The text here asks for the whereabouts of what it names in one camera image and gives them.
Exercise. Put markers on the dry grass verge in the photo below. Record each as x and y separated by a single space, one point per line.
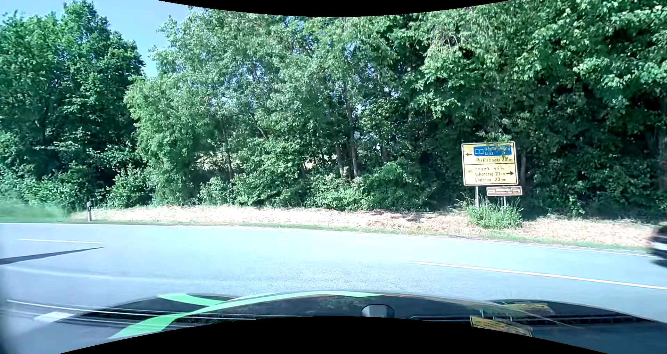
333 218

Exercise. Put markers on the wood of green trees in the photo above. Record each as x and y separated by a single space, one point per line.
323 109

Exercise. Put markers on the grey asphalt road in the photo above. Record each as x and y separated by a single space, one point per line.
292 263

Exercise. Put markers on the car's own bonnet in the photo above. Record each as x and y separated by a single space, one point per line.
312 307

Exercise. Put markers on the yellow direction road sign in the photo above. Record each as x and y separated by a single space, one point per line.
489 164

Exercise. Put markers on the road markings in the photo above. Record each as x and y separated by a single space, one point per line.
542 275

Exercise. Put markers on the vehicle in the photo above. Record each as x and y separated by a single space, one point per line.
660 245

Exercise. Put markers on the white marker post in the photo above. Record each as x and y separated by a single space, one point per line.
89 211

